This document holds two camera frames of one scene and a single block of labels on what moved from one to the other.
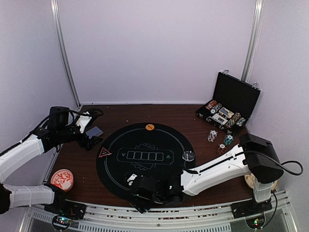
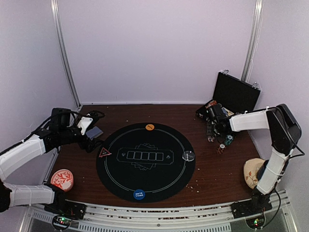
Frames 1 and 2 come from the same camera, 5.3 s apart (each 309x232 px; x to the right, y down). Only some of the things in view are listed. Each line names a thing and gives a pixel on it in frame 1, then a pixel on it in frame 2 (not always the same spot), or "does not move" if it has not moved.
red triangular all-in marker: (104, 152) does not move
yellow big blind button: (149, 127) does not move
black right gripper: (136, 201) -> (209, 133)
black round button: (188, 155) does not move
